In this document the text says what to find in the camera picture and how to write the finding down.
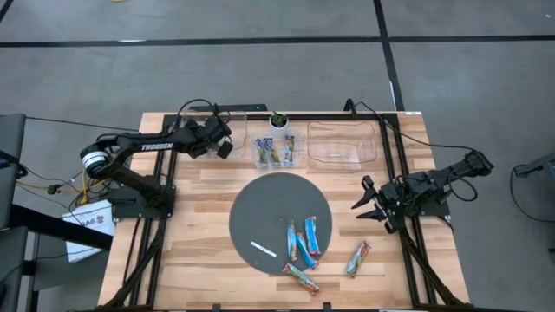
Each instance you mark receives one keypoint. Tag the black power plug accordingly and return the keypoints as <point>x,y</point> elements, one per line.
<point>54,189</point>

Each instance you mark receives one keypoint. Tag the small plant in white pot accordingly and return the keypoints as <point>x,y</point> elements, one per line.
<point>278,121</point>

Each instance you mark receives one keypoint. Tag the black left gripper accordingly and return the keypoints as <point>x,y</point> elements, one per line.
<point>210,134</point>

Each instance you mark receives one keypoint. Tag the blue brown granola bar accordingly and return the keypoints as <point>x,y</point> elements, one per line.
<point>289,148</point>
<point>272,150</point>
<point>261,151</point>

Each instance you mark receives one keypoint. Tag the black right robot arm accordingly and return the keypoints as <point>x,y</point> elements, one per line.
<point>459,171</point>

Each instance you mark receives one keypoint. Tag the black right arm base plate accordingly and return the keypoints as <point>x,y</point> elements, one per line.
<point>438,210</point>

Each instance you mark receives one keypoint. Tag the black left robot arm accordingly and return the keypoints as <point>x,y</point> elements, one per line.
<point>156,146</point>

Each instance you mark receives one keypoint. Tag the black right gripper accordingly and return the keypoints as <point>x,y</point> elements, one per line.
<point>392,199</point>

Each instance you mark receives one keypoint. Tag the small clear plastic bin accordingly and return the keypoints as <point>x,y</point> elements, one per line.
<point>279,164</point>

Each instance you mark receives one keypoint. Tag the dark grey chair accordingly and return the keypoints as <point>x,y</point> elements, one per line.
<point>11,138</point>
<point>11,260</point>

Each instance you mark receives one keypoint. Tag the black desk beam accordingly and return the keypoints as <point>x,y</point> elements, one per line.
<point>56,226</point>

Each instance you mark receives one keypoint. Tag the black aluminium table frame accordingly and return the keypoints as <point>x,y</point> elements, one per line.
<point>303,116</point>

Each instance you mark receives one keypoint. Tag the white paper strip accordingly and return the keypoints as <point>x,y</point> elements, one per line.
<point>263,249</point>

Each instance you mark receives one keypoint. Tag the slim black bar device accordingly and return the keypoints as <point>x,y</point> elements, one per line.
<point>247,107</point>

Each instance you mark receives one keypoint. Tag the grey chair base leg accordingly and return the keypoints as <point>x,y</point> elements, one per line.
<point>537,167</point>

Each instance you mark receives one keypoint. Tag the round grey woven mat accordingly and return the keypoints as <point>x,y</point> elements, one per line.
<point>260,208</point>

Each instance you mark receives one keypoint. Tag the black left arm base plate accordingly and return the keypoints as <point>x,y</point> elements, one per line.
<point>130,210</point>

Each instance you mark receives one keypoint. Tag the large clear plastic bin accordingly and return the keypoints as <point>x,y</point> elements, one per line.
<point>342,145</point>
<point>239,130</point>

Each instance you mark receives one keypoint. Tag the green red granola bar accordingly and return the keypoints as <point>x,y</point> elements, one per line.
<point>358,259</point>
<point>302,279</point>

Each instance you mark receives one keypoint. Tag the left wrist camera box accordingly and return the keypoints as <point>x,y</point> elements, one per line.
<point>225,150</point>

